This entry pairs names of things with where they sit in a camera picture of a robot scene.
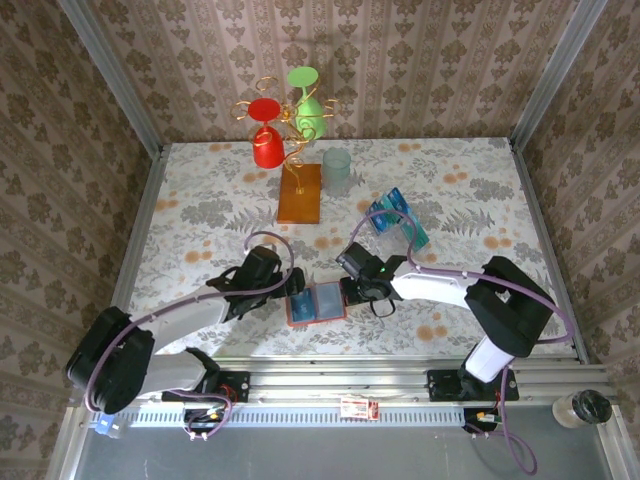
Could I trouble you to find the blue plug connector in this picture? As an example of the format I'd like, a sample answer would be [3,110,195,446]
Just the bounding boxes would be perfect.
[88,413,132,441]

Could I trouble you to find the translucent plastic cup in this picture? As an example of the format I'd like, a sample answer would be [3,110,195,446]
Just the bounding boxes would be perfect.
[321,147,353,196]

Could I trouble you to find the red plastic wine glass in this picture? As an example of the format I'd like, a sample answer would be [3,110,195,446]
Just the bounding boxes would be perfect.
[246,97,287,169]

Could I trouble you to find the aluminium mounting beam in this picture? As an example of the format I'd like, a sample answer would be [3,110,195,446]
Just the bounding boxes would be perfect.
[69,355,611,405]

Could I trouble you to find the clear jar black lid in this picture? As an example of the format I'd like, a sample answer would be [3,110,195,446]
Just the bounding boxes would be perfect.
[551,388,615,431]

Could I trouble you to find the black connector with wires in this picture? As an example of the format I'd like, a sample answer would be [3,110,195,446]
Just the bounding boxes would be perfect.
[461,406,502,442]
[181,405,227,445]

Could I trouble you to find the small red matchbox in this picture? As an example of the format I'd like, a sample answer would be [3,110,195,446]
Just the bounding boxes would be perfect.
[339,396,380,421]

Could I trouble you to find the gold wire rack wooden base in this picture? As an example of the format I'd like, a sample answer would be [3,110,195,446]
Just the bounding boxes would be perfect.
[233,75,342,225]

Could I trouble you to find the slotted grey cable duct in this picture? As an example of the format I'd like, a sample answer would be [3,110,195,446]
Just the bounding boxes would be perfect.
[88,404,501,427]

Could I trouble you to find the aluminium table side rail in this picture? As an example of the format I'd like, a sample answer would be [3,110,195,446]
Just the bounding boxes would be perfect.
[508,139,591,366]
[110,143,169,314]

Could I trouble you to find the aluminium lower frame rail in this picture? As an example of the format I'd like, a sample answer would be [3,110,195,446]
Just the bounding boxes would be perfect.
[597,404,640,480]
[47,404,94,480]

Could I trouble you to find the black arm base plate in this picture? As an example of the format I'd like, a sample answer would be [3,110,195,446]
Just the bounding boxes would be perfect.
[426,368,521,403]
[161,368,252,404]

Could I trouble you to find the green plastic wine glass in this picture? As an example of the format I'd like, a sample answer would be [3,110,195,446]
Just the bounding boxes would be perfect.
[286,66,328,143]

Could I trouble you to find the aluminium frame post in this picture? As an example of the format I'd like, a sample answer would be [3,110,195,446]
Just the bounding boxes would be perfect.
[55,0,165,154]
[508,0,610,151]

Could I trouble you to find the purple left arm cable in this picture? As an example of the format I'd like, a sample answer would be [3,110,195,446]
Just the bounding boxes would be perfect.
[84,230,296,444]

